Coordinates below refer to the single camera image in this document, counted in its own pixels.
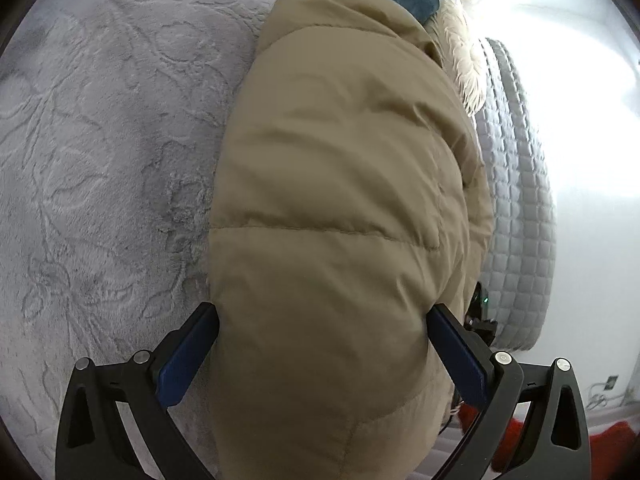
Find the red fuzzy slipper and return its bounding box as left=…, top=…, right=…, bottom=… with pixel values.
left=587, top=420, right=638, bottom=474
left=452, top=402, right=527, bottom=461

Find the cream fluffy pillow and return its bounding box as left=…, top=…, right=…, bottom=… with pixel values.
left=425, top=0, right=488, bottom=116

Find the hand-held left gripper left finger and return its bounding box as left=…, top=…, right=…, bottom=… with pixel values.
left=55, top=301, right=221, bottom=480

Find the beige puffer jacket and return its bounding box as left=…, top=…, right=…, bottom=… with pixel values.
left=205, top=0, right=496, bottom=480

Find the white cable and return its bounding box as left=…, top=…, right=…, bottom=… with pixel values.
left=586, top=382, right=627, bottom=409

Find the lavender embossed blanket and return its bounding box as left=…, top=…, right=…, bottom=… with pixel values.
left=0, top=0, right=461, bottom=480

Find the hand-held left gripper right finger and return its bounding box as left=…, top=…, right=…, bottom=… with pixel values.
left=426, top=303, right=593, bottom=480

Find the white quilted mattress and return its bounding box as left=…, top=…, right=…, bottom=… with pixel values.
left=467, top=37, right=558, bottom=351

